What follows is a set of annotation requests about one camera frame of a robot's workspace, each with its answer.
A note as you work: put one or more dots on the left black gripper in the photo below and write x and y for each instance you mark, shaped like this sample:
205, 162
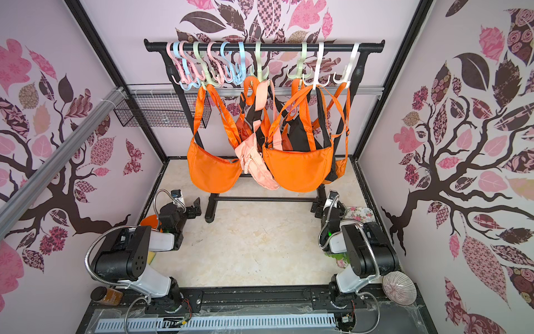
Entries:
192, 209

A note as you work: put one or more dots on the bright orange crescent bag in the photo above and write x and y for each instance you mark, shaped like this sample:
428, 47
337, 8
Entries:
210, 173

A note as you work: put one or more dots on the pink waist bag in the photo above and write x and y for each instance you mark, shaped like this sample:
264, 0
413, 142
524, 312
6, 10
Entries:
253, 128

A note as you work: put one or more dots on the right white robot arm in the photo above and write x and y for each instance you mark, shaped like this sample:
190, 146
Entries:
354, 233

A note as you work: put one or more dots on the white hook left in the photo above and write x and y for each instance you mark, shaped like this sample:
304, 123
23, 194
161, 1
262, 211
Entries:
320, 54

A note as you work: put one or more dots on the white hook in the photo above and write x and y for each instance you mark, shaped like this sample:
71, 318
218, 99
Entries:
320, 54
349, 68

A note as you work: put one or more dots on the green hook right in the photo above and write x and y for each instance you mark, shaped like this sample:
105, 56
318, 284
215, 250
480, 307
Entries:
300, 65

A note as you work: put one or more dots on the green hook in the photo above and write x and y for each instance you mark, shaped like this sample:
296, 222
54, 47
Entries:
300, 65
261, 72
207, 78

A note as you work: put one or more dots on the green hook left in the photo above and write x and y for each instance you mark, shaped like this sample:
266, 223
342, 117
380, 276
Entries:
207, 78

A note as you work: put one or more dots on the pink hook far left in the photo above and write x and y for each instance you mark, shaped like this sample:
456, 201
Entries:
172, 66

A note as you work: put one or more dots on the pink hook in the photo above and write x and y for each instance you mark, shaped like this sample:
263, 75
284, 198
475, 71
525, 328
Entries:
216, 68
172, 66

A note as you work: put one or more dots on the green hook middle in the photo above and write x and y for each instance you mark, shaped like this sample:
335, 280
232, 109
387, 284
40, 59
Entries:
261, 72

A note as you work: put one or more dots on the white hook right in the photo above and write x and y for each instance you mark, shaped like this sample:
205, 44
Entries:
349, 68

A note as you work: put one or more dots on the pink hook middle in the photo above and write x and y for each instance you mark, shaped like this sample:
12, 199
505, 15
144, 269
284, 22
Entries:
216, 68

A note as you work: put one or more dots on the blue hook left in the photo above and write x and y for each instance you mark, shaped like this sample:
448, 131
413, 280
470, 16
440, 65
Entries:
186, 80

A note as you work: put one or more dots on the orange plastic bowl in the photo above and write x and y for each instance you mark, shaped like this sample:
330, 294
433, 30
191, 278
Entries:
152, 221

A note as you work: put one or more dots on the yellow sponge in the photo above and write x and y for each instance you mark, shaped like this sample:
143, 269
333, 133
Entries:
150, 257

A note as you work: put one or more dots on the brown jar black lid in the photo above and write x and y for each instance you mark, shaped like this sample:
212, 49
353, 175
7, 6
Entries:
106, 296

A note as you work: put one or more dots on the black clothes rack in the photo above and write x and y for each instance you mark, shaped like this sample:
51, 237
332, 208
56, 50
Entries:
365, 50

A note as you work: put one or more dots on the grey aluminium beam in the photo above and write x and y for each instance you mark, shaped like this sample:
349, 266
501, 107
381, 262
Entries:
13, 210

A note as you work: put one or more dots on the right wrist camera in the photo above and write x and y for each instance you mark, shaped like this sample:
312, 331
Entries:
333, 199

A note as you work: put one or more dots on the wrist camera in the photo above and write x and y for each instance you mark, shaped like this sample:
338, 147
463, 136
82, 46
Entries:
177, 197
333, 199

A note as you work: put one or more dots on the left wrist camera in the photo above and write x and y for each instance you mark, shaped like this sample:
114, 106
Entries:
177, 197

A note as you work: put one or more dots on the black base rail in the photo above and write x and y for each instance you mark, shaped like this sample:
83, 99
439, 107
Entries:
318, 297

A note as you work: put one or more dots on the black wire basket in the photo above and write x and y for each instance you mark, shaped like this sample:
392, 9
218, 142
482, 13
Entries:
154, 110

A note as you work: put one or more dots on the white slotted cable duct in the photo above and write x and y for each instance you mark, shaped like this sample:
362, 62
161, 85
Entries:
214, 323

